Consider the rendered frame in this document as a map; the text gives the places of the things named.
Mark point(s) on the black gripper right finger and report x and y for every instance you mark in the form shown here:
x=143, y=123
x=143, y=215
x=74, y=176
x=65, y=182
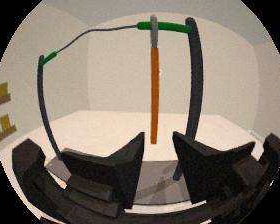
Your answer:
x=204, y=166

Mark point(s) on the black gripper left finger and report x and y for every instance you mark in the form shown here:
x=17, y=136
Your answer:
x=120, y=170

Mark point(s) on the orange handle with grey loop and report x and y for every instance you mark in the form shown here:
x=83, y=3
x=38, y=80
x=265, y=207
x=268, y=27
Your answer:
x=155, y=79

